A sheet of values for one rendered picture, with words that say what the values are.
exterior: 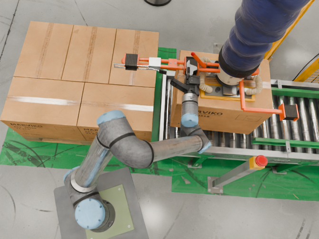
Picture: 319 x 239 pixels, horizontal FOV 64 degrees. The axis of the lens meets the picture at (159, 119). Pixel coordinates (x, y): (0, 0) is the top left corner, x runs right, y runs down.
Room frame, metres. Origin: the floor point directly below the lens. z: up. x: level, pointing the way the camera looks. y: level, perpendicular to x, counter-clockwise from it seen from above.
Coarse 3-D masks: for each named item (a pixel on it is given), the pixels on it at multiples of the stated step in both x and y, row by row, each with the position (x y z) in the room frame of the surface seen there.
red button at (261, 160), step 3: (258, 156) 0.46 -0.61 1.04; (261, 156) 0.46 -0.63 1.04; (264, 156) 0.47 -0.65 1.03; (255, 159) 0.44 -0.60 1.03; (258, 159) 0.44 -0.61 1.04; (261, 159) 0.44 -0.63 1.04; (264, 159) 0.45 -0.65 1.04; (255, 162) 0.43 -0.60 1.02; (258, 162) 0.42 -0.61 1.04; (261, 162) 0.43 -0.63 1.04; (264, 162) 0.43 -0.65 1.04; (267, 162) 0.44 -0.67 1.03; (258, 165) 0.41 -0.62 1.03; (261, 165) 0.41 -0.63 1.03; (264, 165) 0.41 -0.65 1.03
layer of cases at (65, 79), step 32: (32, 32) 1.42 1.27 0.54; (64, 32) 1.48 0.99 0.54; (96, 32) 1.54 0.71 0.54; (128, 32) 1.60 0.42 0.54; (32, 64) 1.09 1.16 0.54; (64, 64) 1.15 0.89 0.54; (96, 64) 1.20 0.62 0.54; (32, 96) 0.80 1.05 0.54; (64, 96) 0.85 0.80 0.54; (96, 96) 0.90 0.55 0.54; (128, 96) 0.95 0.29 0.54; (32, 128) 0.58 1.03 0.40; (64, 128) 0.60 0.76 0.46; (96, 128) 0.63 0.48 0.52
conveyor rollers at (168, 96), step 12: (168, 84) 1.12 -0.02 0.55; (168, 96) 1.01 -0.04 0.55; (288, 96) 1.21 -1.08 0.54; (168, 108) 0.90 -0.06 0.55; (300, 108) 1.11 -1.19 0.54; (312, 108) 1.13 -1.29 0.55; (168, 120) 0.79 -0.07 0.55; (276, 120) 0.96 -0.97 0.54; (300, 120) 1.01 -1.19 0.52; (312, 120) 1.02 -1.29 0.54; (168, 132) 0.69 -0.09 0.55; (180, 132) 0.71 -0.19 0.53; (252, 132) 0.81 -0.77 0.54; (264, 132) 0.83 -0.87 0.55; (276, 132) 0.85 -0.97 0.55; (288, 132) 0.87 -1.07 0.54; (252, 144) 0.71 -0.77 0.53
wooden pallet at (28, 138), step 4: (24, 136) 0.56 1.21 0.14; (28, 140) 0.56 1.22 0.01; (32, 140) 0.56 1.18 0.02; (36, 140) 0.56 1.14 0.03; (40, 140) 0.57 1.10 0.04; (44, 140) 0.58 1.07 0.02; (48, 140) 0.59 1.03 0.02; (52, 140) 0.59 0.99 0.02; (56, 140) 0.60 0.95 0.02; (60, 140) 0.61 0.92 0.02; (64, 140) 0.61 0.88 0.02; (68, 140) 0.62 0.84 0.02; (72, 140) 0.63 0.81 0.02; (76, 140) 0.60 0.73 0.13; (80, 140) 0.61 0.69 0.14; (84, 140) 0.62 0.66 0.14; (80, 144) 0.61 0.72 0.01; (84, 144) 0.61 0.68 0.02; (88, 144) 0.61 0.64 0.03
